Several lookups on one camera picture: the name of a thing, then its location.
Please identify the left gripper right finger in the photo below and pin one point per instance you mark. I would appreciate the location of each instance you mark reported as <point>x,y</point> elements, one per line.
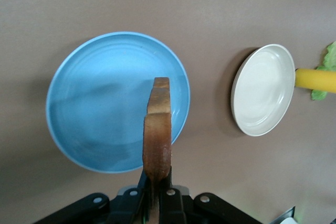
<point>178,208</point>

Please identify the yellow squeeze bottle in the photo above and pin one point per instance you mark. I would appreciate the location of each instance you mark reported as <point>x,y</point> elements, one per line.
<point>315,80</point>

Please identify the green lettuce leaf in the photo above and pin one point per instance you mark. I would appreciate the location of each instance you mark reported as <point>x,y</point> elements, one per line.
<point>331,56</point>

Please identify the beige round plate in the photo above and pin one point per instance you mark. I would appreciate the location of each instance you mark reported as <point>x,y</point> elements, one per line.
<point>262,90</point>

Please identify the brown bread slice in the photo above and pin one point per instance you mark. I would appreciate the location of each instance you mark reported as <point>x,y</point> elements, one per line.
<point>157,142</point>

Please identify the blue round plate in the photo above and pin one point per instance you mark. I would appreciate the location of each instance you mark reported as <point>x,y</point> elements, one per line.
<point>92,103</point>

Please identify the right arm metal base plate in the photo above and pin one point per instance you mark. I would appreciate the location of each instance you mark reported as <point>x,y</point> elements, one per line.
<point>278,216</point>

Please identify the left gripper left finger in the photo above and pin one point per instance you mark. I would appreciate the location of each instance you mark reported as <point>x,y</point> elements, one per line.
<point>123,208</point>

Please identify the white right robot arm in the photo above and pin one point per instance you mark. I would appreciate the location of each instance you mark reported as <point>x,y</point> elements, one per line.
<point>290,221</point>

